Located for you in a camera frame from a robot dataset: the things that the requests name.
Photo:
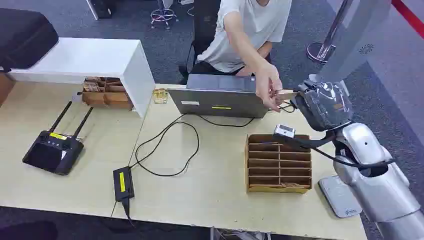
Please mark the stack of cards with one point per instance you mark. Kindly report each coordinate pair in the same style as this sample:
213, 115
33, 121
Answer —
91, 87

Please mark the white desk shelf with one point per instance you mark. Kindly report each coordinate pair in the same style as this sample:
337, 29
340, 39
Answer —
89, 58

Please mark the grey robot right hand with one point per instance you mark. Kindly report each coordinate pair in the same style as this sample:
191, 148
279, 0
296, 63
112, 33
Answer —
326, 106

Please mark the chrome stanchion post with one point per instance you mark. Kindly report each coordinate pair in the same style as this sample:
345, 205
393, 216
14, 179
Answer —
320, 51

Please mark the black box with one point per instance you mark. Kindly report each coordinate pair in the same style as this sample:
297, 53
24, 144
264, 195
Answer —
104, 7

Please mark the red barrier belt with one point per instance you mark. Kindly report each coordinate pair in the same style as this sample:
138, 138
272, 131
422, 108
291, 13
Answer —
409, 16

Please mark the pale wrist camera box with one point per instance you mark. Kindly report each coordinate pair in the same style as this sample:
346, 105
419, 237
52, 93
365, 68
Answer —
285, 130

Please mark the person's left hand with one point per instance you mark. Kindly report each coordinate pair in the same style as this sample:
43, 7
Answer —
249, 71

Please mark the grey metal frame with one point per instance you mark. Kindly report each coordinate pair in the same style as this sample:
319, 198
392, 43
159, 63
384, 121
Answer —
238, 235

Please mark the wooden organiser box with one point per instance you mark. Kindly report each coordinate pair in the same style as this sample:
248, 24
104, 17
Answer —
109, 98

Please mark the pale card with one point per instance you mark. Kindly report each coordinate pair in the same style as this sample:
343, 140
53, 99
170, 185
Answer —
288, 95

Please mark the grey laptop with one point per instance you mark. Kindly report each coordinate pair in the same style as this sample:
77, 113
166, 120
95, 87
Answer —
218, 101

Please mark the slotted wooden card box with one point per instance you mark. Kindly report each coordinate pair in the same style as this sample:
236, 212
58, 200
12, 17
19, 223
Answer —
278, 165

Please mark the person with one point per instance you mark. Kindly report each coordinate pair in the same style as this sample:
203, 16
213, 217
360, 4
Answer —
245, 30

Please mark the silver kiosk stand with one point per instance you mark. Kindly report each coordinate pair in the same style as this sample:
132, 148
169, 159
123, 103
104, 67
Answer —
357, 39

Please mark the small white device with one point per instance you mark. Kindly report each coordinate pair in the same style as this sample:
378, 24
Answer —
77, 97

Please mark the white panel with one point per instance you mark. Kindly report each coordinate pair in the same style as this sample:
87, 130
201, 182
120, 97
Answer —
92, 9

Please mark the black remote controller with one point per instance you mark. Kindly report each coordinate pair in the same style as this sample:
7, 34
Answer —
53, 154

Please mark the person's right hand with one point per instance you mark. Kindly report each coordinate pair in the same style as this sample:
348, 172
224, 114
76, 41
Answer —
269, 84

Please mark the black case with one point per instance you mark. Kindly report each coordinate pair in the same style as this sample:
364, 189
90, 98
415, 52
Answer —
23, 39

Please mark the flat grey card reader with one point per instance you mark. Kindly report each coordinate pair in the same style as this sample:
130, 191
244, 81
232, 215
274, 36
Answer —
338, 197

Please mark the chrome stool base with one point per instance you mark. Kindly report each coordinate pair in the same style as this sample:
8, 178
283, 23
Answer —
163, 15

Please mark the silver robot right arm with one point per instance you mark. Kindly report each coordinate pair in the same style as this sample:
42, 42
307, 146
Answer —
384, 188

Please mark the black power adapter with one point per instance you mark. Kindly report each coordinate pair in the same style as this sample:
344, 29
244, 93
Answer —
123, 184

